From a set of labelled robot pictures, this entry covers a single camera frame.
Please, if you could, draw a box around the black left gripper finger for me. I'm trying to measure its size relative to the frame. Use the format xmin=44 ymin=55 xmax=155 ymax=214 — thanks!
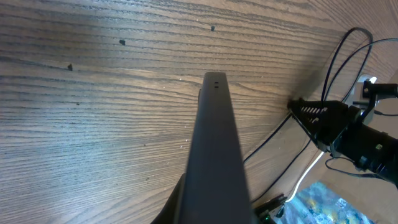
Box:
xmin=151 ymin=173 xmax=186 ymax=224

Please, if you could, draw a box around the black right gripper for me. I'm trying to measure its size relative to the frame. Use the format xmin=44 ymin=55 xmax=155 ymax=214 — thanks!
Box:
xmin=287 ymin=98 xmax=397 ymax=185

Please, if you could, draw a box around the Samsung Galaxy smartphone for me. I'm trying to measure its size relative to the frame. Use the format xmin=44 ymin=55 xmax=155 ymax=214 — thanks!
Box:
xmin=175 ymin=72 xmax=253 ymax=224

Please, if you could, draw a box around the black charging cable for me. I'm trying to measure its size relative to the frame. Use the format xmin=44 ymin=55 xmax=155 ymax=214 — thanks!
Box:
xmin=243 ymin=27 xmax=398 ymax=203

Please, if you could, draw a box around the white power strip cord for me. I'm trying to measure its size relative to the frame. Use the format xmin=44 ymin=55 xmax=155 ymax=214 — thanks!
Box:
xmin=285 ymin=151 xmax=326 ymax=203

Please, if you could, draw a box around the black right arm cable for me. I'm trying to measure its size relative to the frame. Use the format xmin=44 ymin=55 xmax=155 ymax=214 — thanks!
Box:
xmin=325 ymin=157 xmax=382 ymax=179

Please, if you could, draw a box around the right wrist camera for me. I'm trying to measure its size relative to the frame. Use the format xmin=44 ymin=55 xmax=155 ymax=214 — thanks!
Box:
xmin=359 ymin=81 xmax=397 ymax=124

